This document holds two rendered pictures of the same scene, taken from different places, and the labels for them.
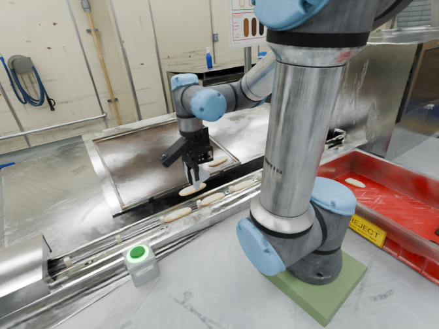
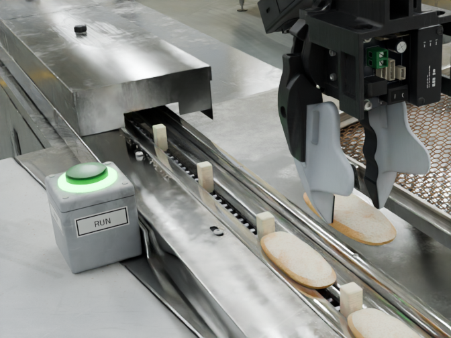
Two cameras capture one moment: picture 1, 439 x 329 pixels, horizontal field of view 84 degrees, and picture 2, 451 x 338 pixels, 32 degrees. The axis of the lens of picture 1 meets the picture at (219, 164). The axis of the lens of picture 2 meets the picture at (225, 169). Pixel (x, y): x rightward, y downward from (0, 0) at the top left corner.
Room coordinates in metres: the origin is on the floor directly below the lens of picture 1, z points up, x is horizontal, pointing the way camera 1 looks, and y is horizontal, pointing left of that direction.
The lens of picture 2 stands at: (0.67, -0.41, 1.18)
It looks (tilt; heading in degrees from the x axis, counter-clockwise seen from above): 23 degrees down; 98
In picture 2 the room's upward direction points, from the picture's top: 5 degrees counter-clockwise
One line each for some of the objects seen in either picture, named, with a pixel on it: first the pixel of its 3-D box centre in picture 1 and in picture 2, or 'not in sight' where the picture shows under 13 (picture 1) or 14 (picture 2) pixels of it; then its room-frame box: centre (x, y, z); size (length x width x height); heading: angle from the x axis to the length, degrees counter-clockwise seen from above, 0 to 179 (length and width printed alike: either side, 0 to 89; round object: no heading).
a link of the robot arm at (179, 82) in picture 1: (187, 95); not in sight; (0.70, 0.07, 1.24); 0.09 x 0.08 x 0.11; 29
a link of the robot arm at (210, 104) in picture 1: (209, 102); not in sight; (0.62, 0.01, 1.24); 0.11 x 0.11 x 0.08; 29
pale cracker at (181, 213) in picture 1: (178, 213); (296, 255); (0.65, 0.16, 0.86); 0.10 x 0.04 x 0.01; 120
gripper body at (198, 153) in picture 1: (195, 145); (368, 8); (0.70, 0.07, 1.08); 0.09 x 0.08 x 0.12; 120
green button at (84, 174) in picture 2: (137, 253); (87, 178); (0.45, 0.23, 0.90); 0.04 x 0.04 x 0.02
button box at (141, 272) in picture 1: (142, 266); (98, 230); (0.46, 0.23, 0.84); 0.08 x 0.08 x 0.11; 30
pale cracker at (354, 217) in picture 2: (193, 188); (347, 209); (0.69, 0.10, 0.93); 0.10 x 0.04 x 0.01; 120
